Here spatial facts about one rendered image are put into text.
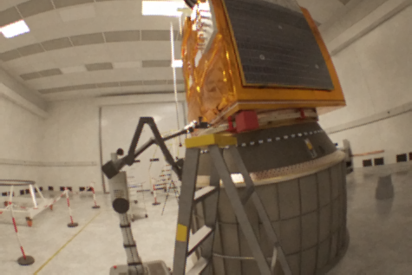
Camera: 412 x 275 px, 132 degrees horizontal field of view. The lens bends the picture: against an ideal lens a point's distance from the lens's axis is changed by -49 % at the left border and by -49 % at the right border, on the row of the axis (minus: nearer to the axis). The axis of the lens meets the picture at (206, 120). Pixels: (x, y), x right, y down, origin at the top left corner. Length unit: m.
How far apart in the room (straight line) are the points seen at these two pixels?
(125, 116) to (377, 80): 11.02
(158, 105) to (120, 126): 2.40
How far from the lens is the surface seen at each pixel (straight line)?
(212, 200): 1.25
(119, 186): 1.63
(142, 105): 10.02
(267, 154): 1.59
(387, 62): 6.42
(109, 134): 9.87
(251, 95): 1.47
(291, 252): 1.81
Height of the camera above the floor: 1.42
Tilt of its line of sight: 12 degrees up
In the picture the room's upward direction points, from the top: 7 degrees counter-clockwise
